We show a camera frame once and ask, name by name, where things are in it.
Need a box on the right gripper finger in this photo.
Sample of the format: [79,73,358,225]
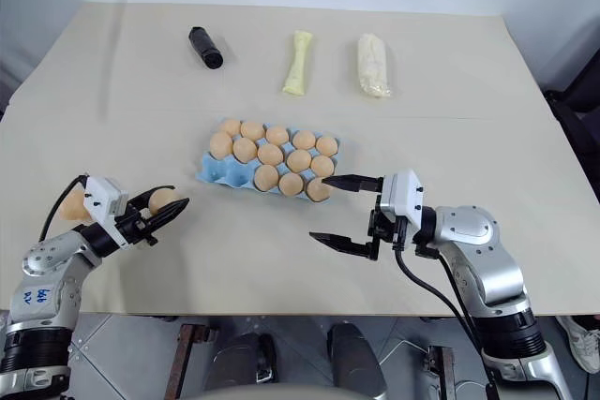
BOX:
[322,175,385,195]
[308,231,381,261]

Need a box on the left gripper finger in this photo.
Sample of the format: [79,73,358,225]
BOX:
[140,197,191,232]
[126,185,177,210]

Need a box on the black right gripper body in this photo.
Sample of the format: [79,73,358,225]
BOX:
[367,193,414,252]

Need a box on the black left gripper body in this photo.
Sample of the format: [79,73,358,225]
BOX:
[113,205,158,248]

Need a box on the blue egg carton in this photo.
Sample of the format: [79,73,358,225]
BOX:
[195,119,340,205]

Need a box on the dark rounded shape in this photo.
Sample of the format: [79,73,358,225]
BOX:
[204,331,278,394]
[325,321,384,394]

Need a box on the white plastic bag roll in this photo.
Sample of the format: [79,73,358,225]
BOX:
[356,33,392,100]

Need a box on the yellow plastic bag roll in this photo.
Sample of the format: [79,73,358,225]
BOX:
[280,30,314,96]

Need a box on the rusty metal table leg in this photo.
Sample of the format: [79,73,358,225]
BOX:
[420,346,459,400]
[167,322,208,400]

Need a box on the black plastic bag roll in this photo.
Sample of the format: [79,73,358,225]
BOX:
[187,25,224,70]

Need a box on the white sneaker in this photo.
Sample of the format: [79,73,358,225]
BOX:
[555,315,600,376]

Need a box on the black chair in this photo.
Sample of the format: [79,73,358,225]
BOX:
[542,9,600,172]

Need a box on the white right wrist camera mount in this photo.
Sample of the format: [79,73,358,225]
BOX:
[378,169,426,229]

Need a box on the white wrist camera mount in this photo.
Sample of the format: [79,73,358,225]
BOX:
[82,176,129,249]
[378,169,426,229]

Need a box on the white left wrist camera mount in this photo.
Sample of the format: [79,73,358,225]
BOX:
[82,176,129,249]

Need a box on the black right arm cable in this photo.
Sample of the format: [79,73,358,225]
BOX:
[392,230,499,400]

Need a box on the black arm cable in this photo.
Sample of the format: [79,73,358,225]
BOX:
[392,230,499,400]
[37,174,90,242]

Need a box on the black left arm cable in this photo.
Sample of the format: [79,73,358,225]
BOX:
[37,174,90,242]

